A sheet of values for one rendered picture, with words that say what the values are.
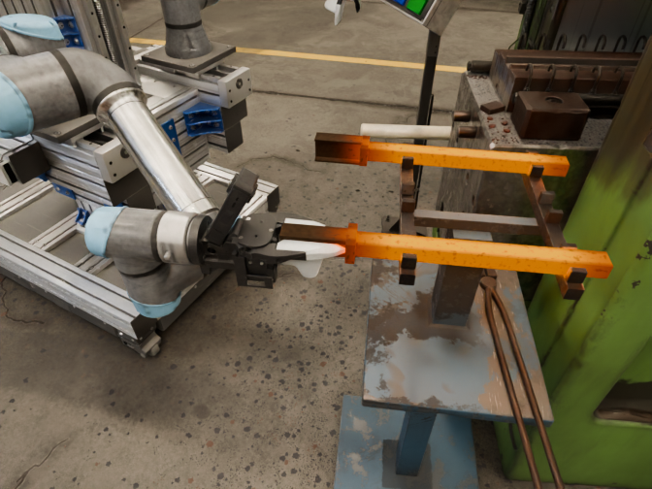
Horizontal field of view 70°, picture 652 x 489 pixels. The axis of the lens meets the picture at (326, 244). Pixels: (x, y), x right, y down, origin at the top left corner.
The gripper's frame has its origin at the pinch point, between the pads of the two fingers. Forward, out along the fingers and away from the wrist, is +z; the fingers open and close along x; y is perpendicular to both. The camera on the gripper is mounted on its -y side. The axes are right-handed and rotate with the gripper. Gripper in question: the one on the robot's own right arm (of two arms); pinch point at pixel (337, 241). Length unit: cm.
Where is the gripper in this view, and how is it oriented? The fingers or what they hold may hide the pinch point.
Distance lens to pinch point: 63.2
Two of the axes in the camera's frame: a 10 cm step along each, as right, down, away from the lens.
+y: 0.0, 7.4, 6.7
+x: -1.3, 6.7, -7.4
